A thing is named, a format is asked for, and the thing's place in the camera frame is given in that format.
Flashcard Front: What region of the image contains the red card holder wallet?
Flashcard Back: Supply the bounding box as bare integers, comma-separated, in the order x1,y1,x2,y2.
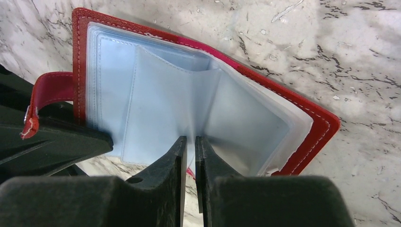
21,8,340,176

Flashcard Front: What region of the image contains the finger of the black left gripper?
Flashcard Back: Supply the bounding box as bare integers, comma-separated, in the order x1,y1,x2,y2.
0,67,113,182

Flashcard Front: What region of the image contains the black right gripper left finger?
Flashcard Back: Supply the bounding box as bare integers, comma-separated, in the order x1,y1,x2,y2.
0,136,187,227

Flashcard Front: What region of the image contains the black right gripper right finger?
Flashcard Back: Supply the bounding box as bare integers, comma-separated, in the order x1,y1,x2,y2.
195,136,354,227

